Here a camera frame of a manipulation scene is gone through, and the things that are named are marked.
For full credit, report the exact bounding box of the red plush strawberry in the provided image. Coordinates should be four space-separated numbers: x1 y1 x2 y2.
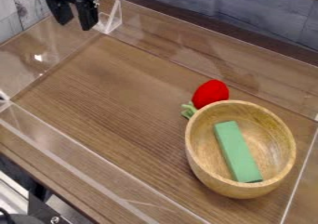
181 79 230 119

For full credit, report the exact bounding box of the wooden bowl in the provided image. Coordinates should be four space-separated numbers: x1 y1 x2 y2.
185 100 296 199

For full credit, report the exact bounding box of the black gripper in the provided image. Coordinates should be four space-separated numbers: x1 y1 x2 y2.
45 0 97 31

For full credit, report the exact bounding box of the green rectangular block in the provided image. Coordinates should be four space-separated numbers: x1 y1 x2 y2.
213 121 263 183

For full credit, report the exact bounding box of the black metal bracket with bolt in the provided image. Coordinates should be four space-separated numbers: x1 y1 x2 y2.
26 192 72 224

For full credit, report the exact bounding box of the clear acrylic tray enclosure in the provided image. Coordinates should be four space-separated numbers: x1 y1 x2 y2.
0 0 318 224

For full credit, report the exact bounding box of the black cable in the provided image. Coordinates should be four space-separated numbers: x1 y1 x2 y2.
0 206 17 224

